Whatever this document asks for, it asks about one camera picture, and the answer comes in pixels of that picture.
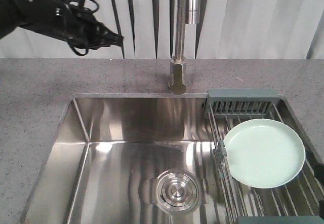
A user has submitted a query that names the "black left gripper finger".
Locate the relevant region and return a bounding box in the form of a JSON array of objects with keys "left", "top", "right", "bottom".
[{"left": 102, "top": 27, "right": 124, "bottom": 47}]

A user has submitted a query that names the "pale green round plate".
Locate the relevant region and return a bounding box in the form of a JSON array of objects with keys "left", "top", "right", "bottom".
[{"left": 223, "top": 119, "right": 305, "bottom": 189}]

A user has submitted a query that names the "stainless steel sink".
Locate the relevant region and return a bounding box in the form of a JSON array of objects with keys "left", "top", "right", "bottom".
[{"left": 20, "top": 94, "right": 225, "bottom": 223}]

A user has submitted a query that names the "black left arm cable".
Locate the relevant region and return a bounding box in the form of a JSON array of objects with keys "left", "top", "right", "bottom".
[{"left": 62, "top": 0, "right": 100, "bottom": 57}]

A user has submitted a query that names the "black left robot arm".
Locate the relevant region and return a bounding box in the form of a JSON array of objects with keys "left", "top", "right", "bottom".
[{"left": 1, "top": 0, "right": 124, "bottom": 55}]

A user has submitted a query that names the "metal roll-up drying rack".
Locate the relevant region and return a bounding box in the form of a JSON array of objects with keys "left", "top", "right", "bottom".
[{"left": 204, "top": 89, "right": 323, "bottom": 223}]

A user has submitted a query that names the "round steel sink drain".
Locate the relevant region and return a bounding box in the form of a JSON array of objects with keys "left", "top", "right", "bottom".
[{"left": 149, "top": 169, "right": 204, "bottom": 215}]

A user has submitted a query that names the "white pleated curtain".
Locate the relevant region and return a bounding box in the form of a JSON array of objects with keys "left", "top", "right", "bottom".
[{"left": 0, "top": 0, "right": 324, "bottom": 59}]

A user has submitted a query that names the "steel kitchen faucet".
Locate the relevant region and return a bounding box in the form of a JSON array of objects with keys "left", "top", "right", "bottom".
[{"left": 168, "top": 0, "right": 201, "bottom": 95}]

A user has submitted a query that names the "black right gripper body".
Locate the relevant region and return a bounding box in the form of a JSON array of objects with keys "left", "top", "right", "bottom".
[{"left": 314, "top": 163, "right": 324, "bottom": 178}]

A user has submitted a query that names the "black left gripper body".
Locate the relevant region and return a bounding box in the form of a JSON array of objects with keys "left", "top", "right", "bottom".
[{"left": 54, "top": 0, "right": 106, "bottom": 49}]

